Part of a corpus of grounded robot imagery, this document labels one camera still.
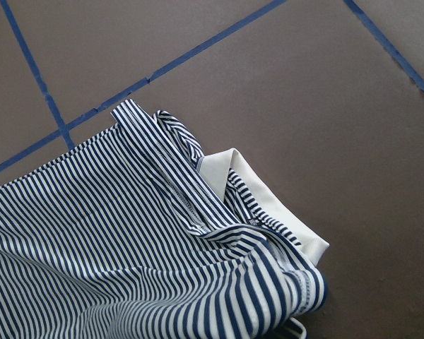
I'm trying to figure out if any brown paper table cover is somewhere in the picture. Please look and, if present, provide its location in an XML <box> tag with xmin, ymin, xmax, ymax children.
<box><xmin>0</xmin><ymin>1</ymin><xmax>424</xmax><ymax>338</ymax></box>

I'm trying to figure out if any striped polo shirt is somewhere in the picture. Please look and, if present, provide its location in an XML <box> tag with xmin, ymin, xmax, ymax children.
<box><xmin>0</xmin><ymin>100</ymin><xmax>327</xmax><ymax>338</ymax></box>

